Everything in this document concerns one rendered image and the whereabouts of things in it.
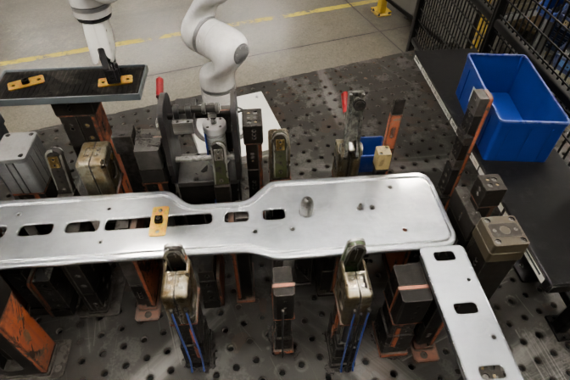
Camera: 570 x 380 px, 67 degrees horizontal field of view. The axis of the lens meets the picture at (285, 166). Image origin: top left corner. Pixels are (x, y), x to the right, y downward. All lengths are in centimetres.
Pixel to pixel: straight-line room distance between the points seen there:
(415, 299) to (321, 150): 81
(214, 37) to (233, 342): 85
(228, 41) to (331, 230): 64
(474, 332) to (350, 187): 41
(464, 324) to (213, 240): 53
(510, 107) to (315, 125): 70
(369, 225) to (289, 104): 92
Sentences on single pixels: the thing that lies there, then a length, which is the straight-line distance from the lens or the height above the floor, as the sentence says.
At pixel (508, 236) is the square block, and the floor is 106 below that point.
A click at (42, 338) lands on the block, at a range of 123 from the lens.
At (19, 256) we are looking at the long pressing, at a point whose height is 100.
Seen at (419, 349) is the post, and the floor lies 70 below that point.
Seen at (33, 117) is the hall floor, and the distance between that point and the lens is 330.
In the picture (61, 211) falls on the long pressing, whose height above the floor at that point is 100.
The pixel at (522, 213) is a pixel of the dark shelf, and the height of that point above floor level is 103.
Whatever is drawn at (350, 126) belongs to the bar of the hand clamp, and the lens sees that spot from 105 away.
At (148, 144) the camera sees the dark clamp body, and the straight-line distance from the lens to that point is 111.
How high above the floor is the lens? 179
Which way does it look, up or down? 45 degrees down
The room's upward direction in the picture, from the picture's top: 1 degrees clockwise
